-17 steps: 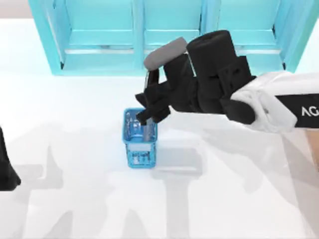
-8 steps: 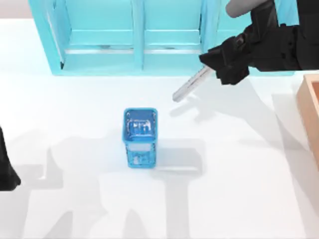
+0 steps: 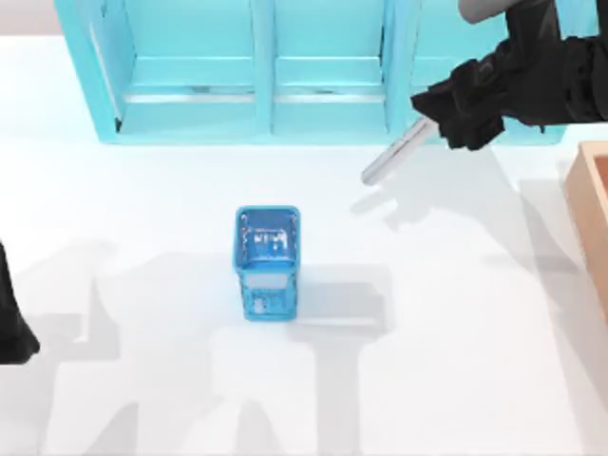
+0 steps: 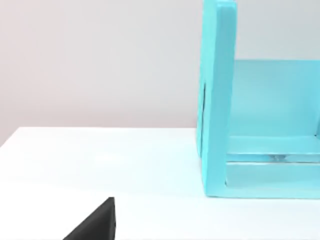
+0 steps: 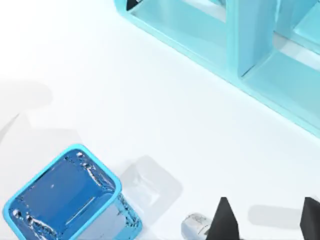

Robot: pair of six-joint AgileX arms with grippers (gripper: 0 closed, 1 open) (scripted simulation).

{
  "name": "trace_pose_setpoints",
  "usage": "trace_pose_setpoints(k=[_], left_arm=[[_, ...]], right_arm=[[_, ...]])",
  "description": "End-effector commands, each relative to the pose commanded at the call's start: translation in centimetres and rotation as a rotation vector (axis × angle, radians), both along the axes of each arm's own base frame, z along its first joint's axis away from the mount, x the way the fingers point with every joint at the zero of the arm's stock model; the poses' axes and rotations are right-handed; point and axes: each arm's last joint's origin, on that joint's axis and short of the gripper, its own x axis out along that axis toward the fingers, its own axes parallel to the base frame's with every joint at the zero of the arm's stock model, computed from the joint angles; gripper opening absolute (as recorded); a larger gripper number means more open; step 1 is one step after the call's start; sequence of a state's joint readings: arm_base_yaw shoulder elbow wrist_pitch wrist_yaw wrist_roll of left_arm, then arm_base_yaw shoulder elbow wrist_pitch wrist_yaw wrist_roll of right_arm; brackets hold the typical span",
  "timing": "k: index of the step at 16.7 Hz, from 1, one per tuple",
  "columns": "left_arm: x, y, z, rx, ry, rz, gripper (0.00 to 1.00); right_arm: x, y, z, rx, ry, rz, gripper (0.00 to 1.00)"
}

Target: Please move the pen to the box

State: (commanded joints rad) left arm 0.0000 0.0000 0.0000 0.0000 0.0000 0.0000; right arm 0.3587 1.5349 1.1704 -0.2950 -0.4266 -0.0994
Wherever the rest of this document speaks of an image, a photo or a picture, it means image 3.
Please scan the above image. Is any blue mesh basket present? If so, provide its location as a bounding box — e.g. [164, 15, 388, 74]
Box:
[234, 204, 303, 323]

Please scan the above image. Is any light blue rack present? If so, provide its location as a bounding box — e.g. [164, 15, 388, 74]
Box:
[51, 0, 599, 147]

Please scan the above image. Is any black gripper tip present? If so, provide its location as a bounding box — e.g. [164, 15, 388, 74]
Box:
[0, 240, 42, 368]

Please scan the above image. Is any silver metal bar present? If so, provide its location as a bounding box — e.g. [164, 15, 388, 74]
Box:
[360, 116, 435, 187]

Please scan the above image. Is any salmon-coloured shallow box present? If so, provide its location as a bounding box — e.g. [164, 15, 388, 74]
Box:
[563, 140, 608, 334]

